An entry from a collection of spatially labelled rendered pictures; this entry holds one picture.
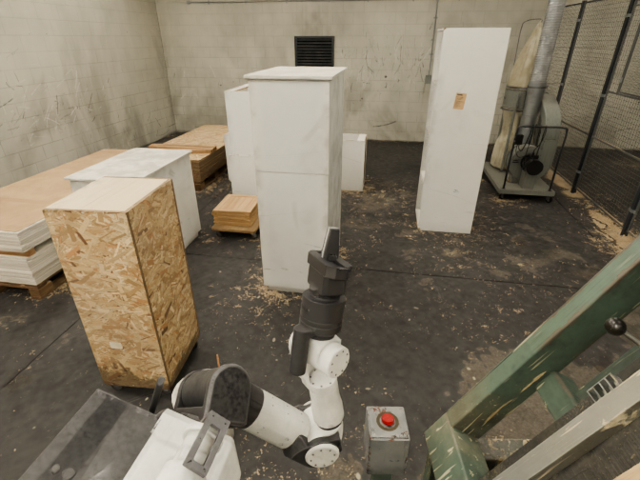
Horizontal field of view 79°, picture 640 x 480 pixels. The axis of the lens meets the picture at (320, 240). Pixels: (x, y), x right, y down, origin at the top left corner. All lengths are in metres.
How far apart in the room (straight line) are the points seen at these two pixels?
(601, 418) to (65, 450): 1.03
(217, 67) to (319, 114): 6.70
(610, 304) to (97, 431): 1.15
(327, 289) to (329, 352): 0.13
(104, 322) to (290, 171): 1.54
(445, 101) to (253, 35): 5.57
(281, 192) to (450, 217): 2.25
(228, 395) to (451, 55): 3.79
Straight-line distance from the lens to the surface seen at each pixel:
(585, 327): 1.24
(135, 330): 2.42
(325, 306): 0.75
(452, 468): 1.35
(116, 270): 2.22
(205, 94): 9.54
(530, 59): 6.44
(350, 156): 5.57
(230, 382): 0.85
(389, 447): 1.32
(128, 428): 0.79
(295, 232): 3.09
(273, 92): 2.82
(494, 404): 1.35
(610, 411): 1.10
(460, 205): 4.56
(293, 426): 0.96
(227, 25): 9.21
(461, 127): 4.31
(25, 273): 4.00
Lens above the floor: 1.97
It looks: 27 degrees down
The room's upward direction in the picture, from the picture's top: straight up
